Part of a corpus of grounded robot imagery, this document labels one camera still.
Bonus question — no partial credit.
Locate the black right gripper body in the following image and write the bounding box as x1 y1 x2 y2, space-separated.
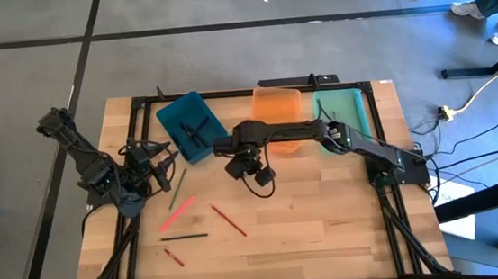
224 151 265 182

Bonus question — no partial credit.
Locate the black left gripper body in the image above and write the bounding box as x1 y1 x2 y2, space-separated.
122 140 164 192

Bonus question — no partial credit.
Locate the green pencil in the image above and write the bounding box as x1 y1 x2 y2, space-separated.
164 167 192 212

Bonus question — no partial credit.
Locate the dark blue plastic bin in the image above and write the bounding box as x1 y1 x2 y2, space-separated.
154 86 232 168

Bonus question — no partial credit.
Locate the pink pen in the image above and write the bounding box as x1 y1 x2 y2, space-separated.
156 193 200 234

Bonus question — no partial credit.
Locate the long red pencil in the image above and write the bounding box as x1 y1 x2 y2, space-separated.
210 201 249 241

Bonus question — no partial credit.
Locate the black pencil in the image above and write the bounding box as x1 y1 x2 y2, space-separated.
159 231 210 243

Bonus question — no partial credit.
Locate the short red pencil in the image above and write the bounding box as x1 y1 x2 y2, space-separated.
163 246 186 270

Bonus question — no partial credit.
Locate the orange translucent plastic bin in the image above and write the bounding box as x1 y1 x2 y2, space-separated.
248 83 308 158

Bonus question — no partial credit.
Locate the black mounting bar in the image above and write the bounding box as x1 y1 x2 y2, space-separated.
257 71 340 92

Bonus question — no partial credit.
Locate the light turquoise plastic bin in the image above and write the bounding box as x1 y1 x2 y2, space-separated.
310 85 376 157

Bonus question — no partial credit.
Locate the yellow power strip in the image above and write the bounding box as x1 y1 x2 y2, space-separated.
437 103 456 123

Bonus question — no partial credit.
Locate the white paper sheet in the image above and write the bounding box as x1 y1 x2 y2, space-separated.
430 171 480 244

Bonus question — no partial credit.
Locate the black desk leg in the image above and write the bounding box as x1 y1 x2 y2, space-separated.
431 179 498 224

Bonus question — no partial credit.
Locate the black office desk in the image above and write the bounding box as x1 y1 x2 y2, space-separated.
438 39 498 82

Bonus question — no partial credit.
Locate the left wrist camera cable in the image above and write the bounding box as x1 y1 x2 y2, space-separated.
115 136 180 200

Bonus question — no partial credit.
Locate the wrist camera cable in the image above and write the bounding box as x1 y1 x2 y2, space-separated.
115 136 180 200
238 141 278 202

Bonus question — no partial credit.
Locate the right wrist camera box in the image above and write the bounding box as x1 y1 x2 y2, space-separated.
253 166 277 189

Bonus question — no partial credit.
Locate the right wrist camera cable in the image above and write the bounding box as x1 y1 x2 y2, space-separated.
238 141 278 202

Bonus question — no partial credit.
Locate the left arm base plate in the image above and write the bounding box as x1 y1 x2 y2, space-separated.
77 164 147 210

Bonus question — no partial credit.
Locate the black aluminium table frame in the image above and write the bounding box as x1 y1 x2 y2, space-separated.
57 62 454 279

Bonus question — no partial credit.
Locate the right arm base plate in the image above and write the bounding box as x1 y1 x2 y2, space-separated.
366 146 431 190

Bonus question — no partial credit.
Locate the black floor cable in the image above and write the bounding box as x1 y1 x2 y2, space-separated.
409 112 498 162
430 147 498 175

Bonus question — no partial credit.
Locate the cream power cable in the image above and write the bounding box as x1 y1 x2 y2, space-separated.
445 55 498 116

